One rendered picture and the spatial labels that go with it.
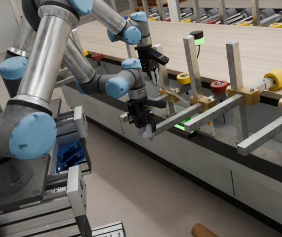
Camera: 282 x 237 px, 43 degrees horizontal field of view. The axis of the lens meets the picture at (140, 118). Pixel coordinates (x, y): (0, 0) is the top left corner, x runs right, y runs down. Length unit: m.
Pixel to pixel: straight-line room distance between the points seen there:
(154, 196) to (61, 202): 1.53
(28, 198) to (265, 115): 1.15
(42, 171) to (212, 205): 1.50
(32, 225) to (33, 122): 0.36
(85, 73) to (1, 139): 0.50
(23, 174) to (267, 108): 1.12
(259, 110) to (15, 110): 1.18
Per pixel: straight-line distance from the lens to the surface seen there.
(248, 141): 1.14
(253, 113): 1.80
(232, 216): 2.30
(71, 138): 1.51
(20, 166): 1.06
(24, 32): 1.58
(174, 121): 1.57
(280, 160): 1.51
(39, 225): 1.12
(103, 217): 2.51
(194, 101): 1.69
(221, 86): 1.69
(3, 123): 0.93
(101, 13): 1.49
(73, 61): 1.28
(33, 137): 0.89
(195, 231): 2.15
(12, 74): 1.45
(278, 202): 2.02
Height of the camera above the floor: 1.56
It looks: 25 degrees down
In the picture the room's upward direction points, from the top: 14 degrees counter-clockwise
